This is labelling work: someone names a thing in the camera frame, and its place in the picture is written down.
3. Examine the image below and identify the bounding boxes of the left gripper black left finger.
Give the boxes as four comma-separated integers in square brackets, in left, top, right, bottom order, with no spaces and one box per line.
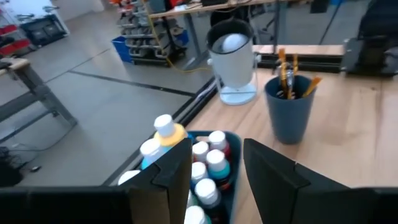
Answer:
[0,138,194,224]

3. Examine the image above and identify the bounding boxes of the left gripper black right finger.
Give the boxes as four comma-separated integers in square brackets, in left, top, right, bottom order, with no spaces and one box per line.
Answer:
[243,138,398,224]

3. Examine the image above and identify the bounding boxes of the large purple paint bottle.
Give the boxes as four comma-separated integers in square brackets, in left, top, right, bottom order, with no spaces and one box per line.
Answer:
[117,169,142,187]

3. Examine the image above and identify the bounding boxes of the large teal paint bottle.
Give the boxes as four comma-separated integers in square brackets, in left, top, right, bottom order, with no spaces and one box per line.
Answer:
[139,138,165,171]

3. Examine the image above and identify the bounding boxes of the small green paint bottle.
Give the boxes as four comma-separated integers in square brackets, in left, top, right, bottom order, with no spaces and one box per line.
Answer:
[183,205,213,224]

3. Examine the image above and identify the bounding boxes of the large yellow paint bottle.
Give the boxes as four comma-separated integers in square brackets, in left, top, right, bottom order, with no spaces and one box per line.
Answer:
[153,113,189,149]

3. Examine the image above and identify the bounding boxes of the small cobalt blue paint bottle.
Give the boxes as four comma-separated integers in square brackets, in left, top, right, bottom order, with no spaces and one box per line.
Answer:
[189,161,208,190]

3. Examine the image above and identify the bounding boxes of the black paintbrush silver ferrule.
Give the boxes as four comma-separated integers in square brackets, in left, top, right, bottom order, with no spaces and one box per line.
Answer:
[285,68,295,100]

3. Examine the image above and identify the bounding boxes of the orange handled paintbrushes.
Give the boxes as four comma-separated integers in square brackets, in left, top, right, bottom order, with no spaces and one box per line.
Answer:
[277,47,289,100]

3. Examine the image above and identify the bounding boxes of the blue-grey plastic bin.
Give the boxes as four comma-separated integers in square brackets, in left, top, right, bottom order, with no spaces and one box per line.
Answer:
[185,129,243,224]

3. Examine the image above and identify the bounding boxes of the dark blue plastic cup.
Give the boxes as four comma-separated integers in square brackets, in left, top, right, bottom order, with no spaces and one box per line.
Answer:
[264,74,315,146]

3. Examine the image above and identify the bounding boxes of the grey leg wooden desk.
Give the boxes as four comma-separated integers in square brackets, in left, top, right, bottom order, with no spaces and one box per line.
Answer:
[0,57,78,128]

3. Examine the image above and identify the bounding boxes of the blue plastic crate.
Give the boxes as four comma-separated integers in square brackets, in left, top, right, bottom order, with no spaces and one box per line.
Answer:
[174,29,190,46]
[111,35,133,64]

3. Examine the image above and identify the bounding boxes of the parts bin rack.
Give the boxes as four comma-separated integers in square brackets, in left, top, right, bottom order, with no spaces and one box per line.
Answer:
[116,0,187,66]

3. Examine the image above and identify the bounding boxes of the red storage bins shelf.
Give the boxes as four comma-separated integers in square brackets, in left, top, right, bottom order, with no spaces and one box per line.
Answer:
[0,24,32,57]

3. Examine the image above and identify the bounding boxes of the black equipment case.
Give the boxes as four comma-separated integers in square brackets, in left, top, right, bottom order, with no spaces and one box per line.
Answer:
[20,14,69,47]

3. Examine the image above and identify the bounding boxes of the wooden top desk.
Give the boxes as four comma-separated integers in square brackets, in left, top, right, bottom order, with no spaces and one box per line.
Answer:
[148,0,290,72]

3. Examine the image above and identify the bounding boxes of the black table frame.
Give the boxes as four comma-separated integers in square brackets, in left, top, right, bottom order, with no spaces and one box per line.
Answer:
[102,52,346,187]

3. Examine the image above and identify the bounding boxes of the yellow extension cable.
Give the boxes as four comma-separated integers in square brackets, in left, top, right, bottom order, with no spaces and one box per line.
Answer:
[144,0,212,75]

